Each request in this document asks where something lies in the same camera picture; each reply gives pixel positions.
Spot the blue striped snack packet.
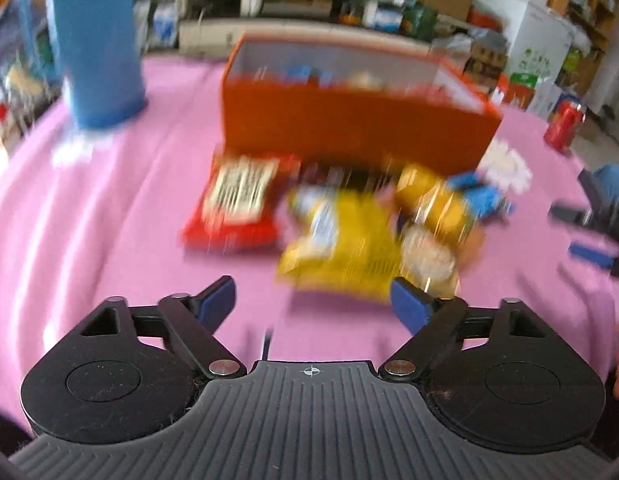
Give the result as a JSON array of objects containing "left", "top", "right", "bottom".
[{"left": 446, "top": 172, "right": 515, "bottom": 221}]

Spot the red white label snack bag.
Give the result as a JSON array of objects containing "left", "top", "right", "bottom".
[{"left": 181, "top": 152, "right": 302, "bottom": 252}]

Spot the yellow snack bag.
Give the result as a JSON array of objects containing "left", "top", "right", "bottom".
[{"left": 277, "top": 186, "right": 402, "bottom": 304}]

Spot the gold candy bag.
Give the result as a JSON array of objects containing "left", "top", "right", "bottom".
[{"left": 394, "top": 164, "right": 475, "bottom": 247}]

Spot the Danisa butter cookies packet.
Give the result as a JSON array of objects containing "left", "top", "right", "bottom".
[{"left": 399, "top": 224, "right": 485, "bottom": 299}]

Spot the dark brown chocolate snack bag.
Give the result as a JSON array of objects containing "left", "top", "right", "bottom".
[{"left": 298, "top": 162, "right": 393, "bottom": 193}]

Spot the red soda can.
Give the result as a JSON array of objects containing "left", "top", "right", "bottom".
[{"left": 544, "top": 100, "right": 586, "bottom": 152}]

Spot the pink floral tablecloth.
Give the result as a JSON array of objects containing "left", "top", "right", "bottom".
[{"left": 0, "top": 58, "right": 619, "bottom": 420}]

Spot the white refrigerator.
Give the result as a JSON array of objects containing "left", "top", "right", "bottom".
[{"left": 484, "top": 0, "right": 573, "bottom": 81}]

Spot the orange storage box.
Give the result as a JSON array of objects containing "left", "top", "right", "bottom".
[{"left": 221, "top": 35, "right": 503, "bottom": 176}]

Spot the white TV cabinet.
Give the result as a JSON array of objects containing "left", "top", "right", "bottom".
[{"left": 176, "top": 0, "right": 441, "bottom": 59}]

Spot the blue thermos jug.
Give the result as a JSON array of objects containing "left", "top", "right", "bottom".
[{"left": 18, "top": 0, "right": 146, "bottom": 130}]

